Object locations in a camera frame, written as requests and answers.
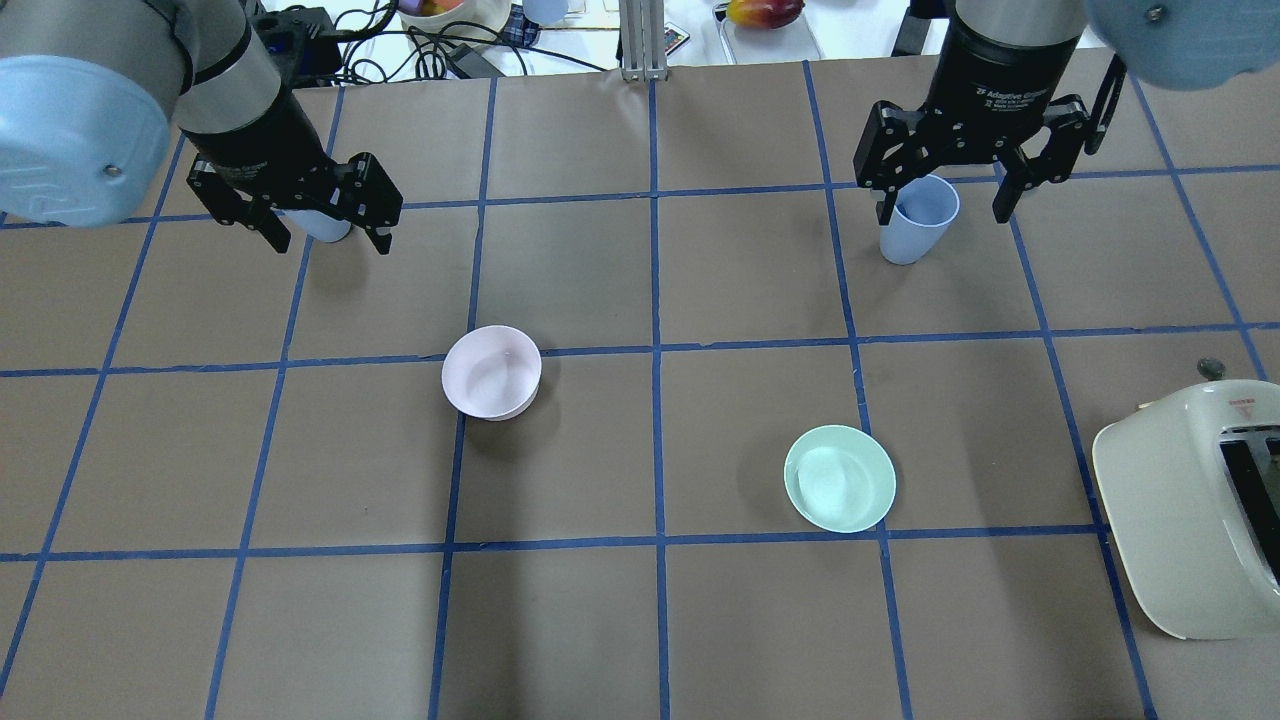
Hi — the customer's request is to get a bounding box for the cream toaster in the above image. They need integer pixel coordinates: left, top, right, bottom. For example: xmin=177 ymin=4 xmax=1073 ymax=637
xmin=1091 ymin=379 xmax=1279 ymax=641

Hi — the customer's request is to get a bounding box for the red yellow mango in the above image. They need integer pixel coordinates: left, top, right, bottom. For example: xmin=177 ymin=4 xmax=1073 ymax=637
xmin=724 ymin=0 xmax=805 ymax=29

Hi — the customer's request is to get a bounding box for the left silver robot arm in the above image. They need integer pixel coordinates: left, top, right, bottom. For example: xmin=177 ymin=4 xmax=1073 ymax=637
xmin=1 ymin=1 xmax=403 ymax=255

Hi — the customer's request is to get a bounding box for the mint green bowl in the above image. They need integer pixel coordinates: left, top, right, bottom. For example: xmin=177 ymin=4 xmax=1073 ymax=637
xmin=783 ymin=425 xmax=899 ymax=534

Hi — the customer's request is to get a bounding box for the pink bowl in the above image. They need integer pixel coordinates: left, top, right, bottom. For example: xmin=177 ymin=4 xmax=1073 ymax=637
xmin=442 ymin=325 xmax=543 ymax=421

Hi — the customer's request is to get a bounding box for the light blue cup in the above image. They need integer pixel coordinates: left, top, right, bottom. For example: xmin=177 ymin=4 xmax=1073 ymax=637
xmin=283 ymin=209 xmax=353 ymax=243
xmin=879 ymin=174 xmax=961 ymax=266

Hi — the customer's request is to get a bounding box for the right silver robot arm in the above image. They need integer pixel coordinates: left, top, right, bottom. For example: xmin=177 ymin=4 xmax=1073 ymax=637
xmin=852 ymin=1 xmax=1279 ymax=225

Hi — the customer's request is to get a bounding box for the bowl of coloured blocks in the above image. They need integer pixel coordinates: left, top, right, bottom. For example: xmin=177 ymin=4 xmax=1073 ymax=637
xmin=396 ymin=1 xmax=512 ymax=40

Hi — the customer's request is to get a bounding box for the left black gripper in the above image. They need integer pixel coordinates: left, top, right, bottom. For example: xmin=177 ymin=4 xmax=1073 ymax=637
xmin=186 ymin=95 xmax=404 ymax=256

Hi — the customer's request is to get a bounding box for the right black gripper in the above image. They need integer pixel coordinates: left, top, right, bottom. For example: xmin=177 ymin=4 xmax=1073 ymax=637
xmin=852 ymin=20 xmax=1088 ymax=227

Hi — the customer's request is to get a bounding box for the aluminium frame post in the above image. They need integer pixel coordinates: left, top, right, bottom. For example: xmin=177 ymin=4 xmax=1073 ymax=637
xmin=618 ymin=0 xmax=669 ymax=82

